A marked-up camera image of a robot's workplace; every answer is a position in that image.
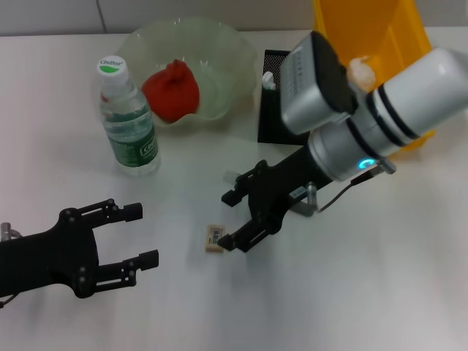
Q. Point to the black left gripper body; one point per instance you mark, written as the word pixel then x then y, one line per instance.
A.
pixel 40 259

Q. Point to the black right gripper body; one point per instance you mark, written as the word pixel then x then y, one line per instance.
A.
pixel 278 186

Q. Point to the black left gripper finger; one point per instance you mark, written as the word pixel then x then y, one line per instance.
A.
pixel 133 212
pixel 150 259

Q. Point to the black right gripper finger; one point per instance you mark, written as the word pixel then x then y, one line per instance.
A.
pixel 245 237
pixel 229 198

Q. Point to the grey glitter pen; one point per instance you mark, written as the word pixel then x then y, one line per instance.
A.
pixel 229 177

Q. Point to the beige eraser with barcode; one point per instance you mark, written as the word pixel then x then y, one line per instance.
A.
pixel 213 243

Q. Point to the clear water bottle green label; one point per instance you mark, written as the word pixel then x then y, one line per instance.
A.
pixel 128 124

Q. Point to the green utility knife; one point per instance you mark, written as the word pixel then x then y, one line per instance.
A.
pixel 269 81

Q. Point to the red ball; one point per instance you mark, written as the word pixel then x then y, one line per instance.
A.
pixel 172 95

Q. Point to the white paper ball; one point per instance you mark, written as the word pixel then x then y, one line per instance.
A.
pixel 362 73

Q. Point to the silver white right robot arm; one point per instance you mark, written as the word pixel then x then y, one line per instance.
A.
pixel 402 102

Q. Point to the black mesh pen holder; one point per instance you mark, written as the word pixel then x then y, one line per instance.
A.
pixel 270 117

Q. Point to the green glass fruit bowl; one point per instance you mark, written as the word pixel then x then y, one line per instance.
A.
pixel 219 73

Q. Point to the yellow plastic bin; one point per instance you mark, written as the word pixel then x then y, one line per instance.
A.
pixel 365 29

